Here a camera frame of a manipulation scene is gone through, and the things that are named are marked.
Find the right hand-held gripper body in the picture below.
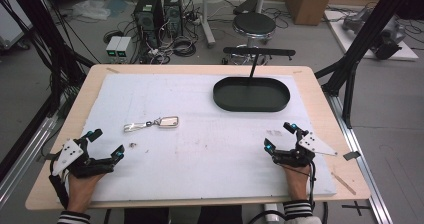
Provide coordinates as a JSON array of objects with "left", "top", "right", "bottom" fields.
[{"left": 271, "top": 131, "right": 338, "bottom": 168}]

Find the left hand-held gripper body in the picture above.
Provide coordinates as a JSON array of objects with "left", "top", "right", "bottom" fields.
[{"left": 51, "top": 137, "right": 116, "bottom": 179}]

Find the silver keychain with tag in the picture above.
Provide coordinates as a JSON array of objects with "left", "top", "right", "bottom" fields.
[{"left": 123, "top": 115, "right": 180, "bottom": 133}]

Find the black oval tray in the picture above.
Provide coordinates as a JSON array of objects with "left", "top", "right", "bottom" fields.
[{"left": 212, "top": 76, "right": 292, "bottom": 113}]

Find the person's right hand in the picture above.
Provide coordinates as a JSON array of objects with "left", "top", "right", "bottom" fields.
[{"left": 282, "top": 163, "right": 312, "bottom": 204}]

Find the person's left hand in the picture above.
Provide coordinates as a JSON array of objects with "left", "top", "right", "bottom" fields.
[{"left": 66, "top": 171, "right": 106, "bottom": 215}]

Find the thin wooden stick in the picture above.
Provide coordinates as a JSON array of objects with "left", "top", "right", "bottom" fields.
[{"left": 330, "top": 171, "right": 357, "bottom": 196}]

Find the person's right striped sleeve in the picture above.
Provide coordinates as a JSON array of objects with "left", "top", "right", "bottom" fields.
[{"left": 282, "top": 199, "right": 323, "bottom": 224}]

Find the person's striped sleeve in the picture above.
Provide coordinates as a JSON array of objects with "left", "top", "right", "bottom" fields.
[
  {"left": 56, "top": 210, "right": 92, "bottom": 224},
  {"left": 282, "top": 199, "right": 323, "bottom": 224}
]

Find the black tape piece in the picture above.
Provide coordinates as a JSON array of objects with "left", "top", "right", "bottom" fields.
[{"left": 342, "top": 150, "right": 362, "bottom": 162}]

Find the person's left striped sleeve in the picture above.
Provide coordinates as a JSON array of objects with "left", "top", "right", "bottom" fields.
[{"left": 56, "top": 210, "right": 92, "bottom": 224}]

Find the person's left leg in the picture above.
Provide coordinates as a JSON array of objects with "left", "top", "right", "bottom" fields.
[{"left": 123, "top": 206, "right": 171, "bottom": 224}]

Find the person's leg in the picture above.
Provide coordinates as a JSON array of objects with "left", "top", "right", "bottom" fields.
[
  {"left": 123, "top": 206, "right": 171, "bottom": 224},
  {"left": 199, "top": 205, "right": 244, "bottom": 224}
]

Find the white foam mat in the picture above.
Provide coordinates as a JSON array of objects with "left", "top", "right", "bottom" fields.
[{"left": 80, "top": 73, "right": 338, "bottom": 203}]

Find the black tape cross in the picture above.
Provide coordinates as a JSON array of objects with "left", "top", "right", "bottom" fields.
[{"left": 341, "top": 200, "right": 372, "bottom": 217}]

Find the black T-shaped stand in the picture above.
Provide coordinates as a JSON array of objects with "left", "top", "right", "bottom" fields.
[{"left": 221, "top": 46, "right": 297, "bottom": 80}]

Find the person's right leg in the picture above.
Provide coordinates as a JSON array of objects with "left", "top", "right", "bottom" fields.
[{"left": 199, "top": 205, "right": 244, "bottom": 224}]

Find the white power supply box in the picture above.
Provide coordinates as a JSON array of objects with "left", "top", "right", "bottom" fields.
[
  {"left": 105, "top": 35, "right": 123, "bottom": 59},
  {"left": 115, "top": 36, "right": 133, "bottom": 60}
]

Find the white floor board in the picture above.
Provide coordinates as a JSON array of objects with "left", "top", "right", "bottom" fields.
[{"left": 323, "top": 9, "right": 420, "bottom": 62}]

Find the black round stool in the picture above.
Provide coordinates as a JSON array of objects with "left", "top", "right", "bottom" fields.
[{"left": 232, "top": 12, "right": 278, "bottom": 48}]

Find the grey machine on board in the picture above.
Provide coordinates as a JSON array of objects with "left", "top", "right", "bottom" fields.
[{"left": 341, "top": 7, "right": 374, "bottom": 35}]

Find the clear plastic bag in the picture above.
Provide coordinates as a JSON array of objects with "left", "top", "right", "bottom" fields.
[{"left": 71, "top": 0, "right": 112, "bottom": 21}]

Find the cardboard box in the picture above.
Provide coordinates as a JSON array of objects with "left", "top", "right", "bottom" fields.
[{"left": 285, "top": 0, "right": 337, "bottom": 27}]

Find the black machine on board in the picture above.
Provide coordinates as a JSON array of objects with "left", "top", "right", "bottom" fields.
[{"left": 372, "top": 30, "right": 406, "bottom": 61}]

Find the large black computer tower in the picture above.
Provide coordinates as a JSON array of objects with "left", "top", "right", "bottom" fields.
[{"left": 133, "top": 0, "right": 165, "bottom": 51}]

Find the grey white stand leg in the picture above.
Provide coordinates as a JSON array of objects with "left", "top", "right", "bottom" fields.
[{"left": 199, "top": 0, "right": 217, "bottom": 49}]

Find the slim black computer tower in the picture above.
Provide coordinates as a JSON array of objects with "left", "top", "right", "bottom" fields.
[{"left": 163, "top": 0, "right": 185, "bottom": 39}]

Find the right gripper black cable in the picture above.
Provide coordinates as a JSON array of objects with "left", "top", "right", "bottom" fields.
[{"left": 307, "top": 160, "right": 318, "bottom": 212}]

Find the aluminium rail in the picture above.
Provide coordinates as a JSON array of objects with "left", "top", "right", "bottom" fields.
[
  {"left": 327, "top": 93, "right": 395, "bottom": 224},
  {"left": 0, "top": 115, "right": 60, "bottom": 206}
]

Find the black frame strut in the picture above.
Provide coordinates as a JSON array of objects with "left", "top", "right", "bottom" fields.
[
  {"left": 0, "top": 0, "right": 97, "bottom": 118},
  {"left": 314, "top": 0, "right": 424, "bottom": 129}
]

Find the black cable coil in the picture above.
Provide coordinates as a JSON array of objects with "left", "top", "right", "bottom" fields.
[{"left": 171, "top": 38, "right": 198, "bottom": 58}]

